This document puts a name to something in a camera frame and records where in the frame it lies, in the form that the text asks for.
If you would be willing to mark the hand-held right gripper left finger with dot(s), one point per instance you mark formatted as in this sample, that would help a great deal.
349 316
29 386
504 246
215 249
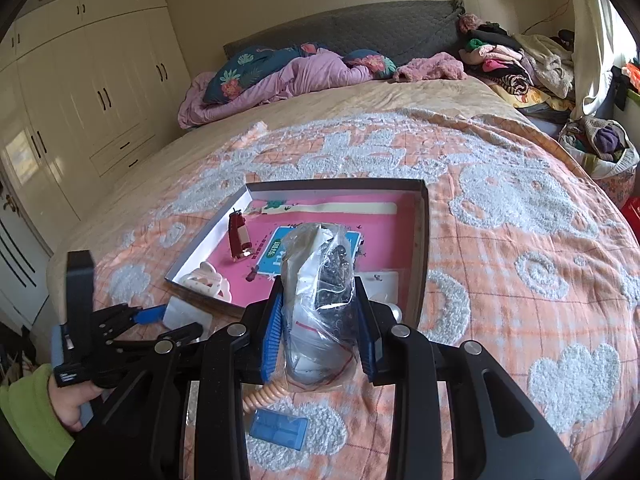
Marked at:
272 330

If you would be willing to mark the person's left hand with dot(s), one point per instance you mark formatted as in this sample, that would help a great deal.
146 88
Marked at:
67 400

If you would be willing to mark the cream curtain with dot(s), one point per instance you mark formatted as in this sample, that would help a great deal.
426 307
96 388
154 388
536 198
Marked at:
590 35

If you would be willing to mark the cream wardrobe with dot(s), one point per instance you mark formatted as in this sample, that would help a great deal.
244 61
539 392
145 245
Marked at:
90 85

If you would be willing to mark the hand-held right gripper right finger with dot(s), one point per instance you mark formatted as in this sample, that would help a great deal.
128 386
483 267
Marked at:
367 345

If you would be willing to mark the plastic bag of beads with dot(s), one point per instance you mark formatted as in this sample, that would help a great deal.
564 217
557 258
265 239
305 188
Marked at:
315 280

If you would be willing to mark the white stud earring card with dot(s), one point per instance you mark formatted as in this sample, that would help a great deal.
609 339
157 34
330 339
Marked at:
382 287

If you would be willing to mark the white door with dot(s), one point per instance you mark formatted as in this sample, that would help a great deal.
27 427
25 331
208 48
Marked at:
20 260

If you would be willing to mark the purple quilt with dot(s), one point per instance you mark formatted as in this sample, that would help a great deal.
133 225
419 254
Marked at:
310 77

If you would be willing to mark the pink fluffy garment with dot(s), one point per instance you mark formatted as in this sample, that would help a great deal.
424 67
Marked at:
430 67

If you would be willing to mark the red container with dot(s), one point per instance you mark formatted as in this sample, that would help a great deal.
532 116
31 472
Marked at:
632 217

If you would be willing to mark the pile of clothes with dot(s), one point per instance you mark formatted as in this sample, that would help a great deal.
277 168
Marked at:
515 60

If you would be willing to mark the beige bed sheet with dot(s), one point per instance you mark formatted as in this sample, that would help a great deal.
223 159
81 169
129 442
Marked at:
400 95

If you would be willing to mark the shallow cardboard box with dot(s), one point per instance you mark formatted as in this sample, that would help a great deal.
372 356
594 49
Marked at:
420 260

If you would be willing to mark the green window seat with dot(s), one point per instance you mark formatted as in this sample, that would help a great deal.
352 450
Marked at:
630 80

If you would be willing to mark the cream hair claw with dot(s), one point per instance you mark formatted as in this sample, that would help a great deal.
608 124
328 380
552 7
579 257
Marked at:
205 280

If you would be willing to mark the grey padded headboard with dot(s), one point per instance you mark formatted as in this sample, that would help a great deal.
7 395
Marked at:
350 27

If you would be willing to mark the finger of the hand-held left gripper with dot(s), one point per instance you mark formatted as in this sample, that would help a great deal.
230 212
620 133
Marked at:
150 314
170 340

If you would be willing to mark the pink printed book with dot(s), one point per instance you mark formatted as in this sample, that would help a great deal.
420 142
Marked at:
350 220

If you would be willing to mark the person's left forearm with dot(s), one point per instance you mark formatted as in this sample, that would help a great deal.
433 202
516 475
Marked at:
30 420

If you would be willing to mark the bag of clothes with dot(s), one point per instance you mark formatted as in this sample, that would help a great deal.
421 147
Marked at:
605 150

